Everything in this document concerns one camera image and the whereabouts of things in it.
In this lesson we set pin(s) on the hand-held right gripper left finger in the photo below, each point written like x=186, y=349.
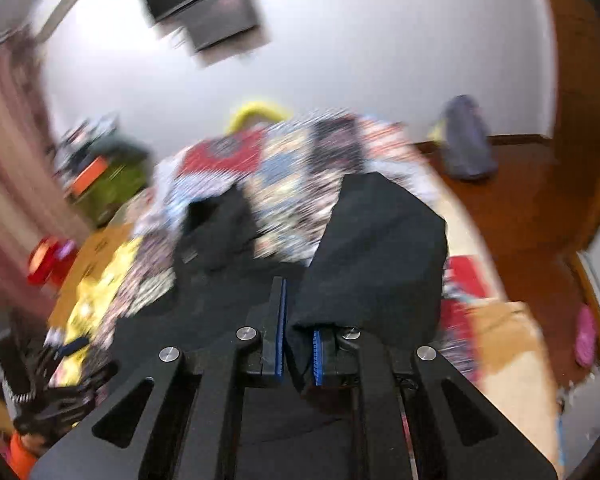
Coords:
x=280, y=332

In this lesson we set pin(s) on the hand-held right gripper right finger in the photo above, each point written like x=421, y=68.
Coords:
x=319, y=360

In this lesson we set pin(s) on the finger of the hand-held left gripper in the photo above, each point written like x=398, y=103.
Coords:
x=60, y=405

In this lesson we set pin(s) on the black garment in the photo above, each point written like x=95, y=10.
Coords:
x=380, y=250

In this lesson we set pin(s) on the orange cloth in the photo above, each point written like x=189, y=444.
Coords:
x=22, y=455

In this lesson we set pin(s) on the red plush toy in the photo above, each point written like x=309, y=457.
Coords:
x=45, y=260

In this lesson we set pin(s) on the patchwork printed blanket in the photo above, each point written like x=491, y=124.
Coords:
x=290, y=180

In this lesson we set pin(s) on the beige blanket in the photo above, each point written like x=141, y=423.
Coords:
x=510, y=350

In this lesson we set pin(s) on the green box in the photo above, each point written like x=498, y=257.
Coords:
x=115, y=190

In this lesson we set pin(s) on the orange box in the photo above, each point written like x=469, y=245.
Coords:
x=87, y=175

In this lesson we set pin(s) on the striped brown curtain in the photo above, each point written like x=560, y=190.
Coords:
x=5, y=160

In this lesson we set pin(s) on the yellow curved object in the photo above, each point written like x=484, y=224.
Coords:
x=252, y=109

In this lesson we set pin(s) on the blue-grey backpack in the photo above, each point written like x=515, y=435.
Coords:
x=465, y=140

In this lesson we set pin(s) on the pink shoe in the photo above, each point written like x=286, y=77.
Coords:
x=585, y=335

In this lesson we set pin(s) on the wooden door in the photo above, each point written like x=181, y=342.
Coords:
x=585, y=85

